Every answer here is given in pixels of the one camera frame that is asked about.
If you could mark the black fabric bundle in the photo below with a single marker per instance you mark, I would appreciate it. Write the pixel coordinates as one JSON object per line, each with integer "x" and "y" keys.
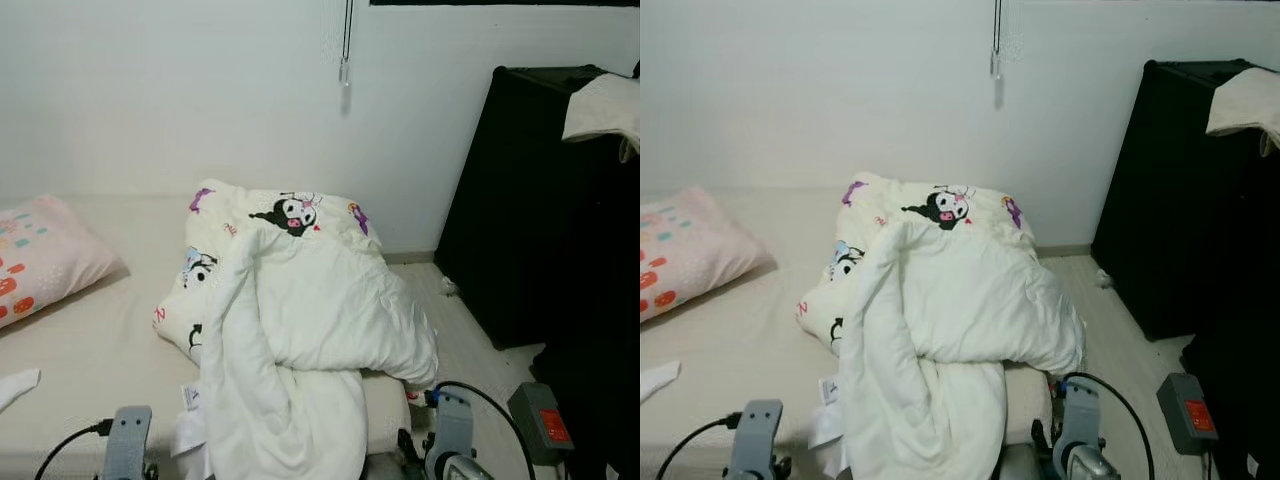
{"x": 590, "y": 410}
{"x": 1240, "y": 400}

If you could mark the small white crumpled scrap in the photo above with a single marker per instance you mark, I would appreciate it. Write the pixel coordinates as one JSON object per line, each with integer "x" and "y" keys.
{"x": 449, "y": 287}
{"x": 1104, "y": 278}

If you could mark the grey box red label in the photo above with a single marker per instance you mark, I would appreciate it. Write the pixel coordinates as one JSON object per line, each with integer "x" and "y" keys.
{"x": 1187, "y": 410}
{"x": 540, "y": 420}

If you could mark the beige bed mattress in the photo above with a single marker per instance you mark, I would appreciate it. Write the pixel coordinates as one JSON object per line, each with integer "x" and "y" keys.
{"x": 90, "y": 350}
{"x": 730, "y": 350}

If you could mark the pink patterned pillow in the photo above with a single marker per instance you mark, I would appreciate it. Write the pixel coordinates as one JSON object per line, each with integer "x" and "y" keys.
{"x": 50, "y": 255}
{"x": 690, "y": 250}

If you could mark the black cabinet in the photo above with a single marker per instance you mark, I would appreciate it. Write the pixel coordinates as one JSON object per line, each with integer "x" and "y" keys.
{"x": 1170, "y": 200}
{"x": 520, "y": 200}

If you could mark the thin window blind wand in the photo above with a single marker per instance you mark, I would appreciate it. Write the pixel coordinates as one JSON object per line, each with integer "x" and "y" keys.
{"x": 346, "y": 40}
{"x": 996, "y": 35}

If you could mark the dark window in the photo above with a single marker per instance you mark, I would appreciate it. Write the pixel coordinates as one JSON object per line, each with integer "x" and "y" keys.
{"x": 500, "y": 2}

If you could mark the small white sock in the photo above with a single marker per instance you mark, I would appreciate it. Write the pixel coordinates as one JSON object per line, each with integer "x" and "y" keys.
{"x": 655, "y": 380}
{"x": 15, "y": 388}

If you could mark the cream cloth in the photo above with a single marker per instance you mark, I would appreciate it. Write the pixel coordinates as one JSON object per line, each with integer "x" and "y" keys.
{"x": 1245, "y": 105}
{"x": 605, "y": 110}

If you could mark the cream cartoon print comforter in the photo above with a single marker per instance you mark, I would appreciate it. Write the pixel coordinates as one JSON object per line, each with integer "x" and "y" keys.
{"x": 950, "y": 310}
{"x": 300, "y": 320}

